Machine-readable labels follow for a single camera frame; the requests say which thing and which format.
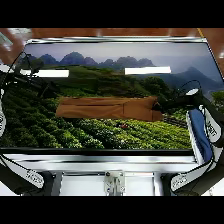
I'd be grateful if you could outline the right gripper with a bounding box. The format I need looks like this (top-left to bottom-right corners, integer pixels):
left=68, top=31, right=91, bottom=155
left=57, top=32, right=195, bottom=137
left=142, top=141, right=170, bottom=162
left=151, top=100, right=165, bottom=114

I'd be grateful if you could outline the brown garment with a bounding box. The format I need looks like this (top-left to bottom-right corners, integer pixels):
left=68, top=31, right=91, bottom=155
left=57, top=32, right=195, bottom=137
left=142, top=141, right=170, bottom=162
left=55, top=96, right=164, bottom=123

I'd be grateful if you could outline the black cable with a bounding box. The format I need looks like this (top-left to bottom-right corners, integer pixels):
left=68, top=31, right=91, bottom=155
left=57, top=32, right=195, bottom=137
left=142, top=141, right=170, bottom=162
left=175, top=79, right=204, bottom=98
left=4, top=51, right=38, bottom=76

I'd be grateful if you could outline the silver frame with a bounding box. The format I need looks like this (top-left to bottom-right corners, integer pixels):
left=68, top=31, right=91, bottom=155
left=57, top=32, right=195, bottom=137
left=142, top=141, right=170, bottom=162
left=0, top=35, right=224, bottom=197

